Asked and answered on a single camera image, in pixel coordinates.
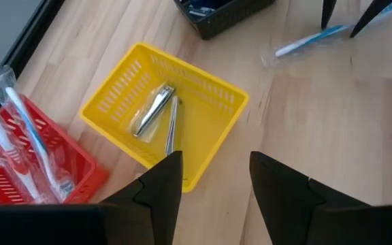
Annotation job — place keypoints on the yellow plastic basket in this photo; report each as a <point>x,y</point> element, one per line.
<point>203,129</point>

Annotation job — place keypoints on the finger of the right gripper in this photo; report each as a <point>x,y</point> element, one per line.
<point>376,8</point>
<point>328,8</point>

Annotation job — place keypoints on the silver tweezers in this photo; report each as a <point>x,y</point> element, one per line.
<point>172,129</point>

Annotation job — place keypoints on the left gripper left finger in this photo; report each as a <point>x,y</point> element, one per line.
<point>151,211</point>

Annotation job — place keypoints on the blue razor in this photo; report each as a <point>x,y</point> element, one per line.
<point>199,13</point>

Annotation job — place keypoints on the silver nail clipper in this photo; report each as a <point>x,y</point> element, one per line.
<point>153,110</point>

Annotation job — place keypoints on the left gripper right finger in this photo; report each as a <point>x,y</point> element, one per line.
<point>284,211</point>

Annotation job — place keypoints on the red plastic basket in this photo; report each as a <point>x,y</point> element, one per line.
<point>87,170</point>

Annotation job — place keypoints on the black plastic basket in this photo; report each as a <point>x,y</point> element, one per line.
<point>230,20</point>

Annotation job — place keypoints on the black metal table frame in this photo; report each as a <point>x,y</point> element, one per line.
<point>34,30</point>

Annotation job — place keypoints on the blue toothbrush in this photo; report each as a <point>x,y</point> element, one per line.
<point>32,132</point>
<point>305,41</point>

